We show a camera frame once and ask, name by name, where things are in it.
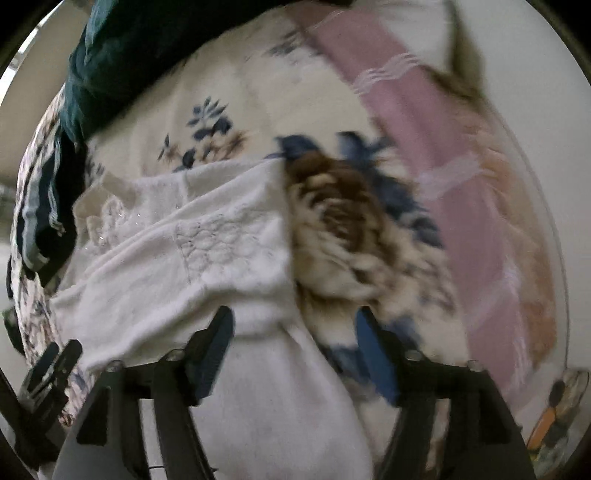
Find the navy grey striped folded sweater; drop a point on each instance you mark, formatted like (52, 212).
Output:
(45, 231)

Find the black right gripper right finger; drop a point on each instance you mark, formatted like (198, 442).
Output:
(454, 412)

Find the dark teal garment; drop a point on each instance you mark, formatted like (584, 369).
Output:
(128, 45)

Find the white knit sweater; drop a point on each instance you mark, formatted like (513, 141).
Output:
(156, 257)

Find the floral fleece blanket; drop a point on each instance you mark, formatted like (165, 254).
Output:
(360, 236)

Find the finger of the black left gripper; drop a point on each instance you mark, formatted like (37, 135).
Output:
(32, 413)

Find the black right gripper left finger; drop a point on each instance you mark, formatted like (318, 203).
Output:
(136, 423)

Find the orange handled tool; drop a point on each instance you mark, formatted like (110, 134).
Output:
(548, 417)

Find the pink striped bed sheet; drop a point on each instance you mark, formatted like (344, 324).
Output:
(465, 171)

